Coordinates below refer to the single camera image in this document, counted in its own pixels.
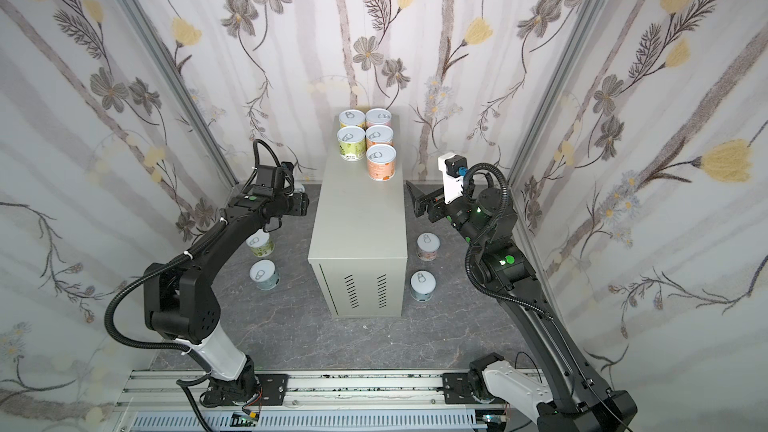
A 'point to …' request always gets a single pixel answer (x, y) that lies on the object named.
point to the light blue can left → (265, 274)
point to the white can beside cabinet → (428, 244)
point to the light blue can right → (422, 285)
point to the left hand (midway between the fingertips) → (293, 190)
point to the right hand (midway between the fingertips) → (431, 168)
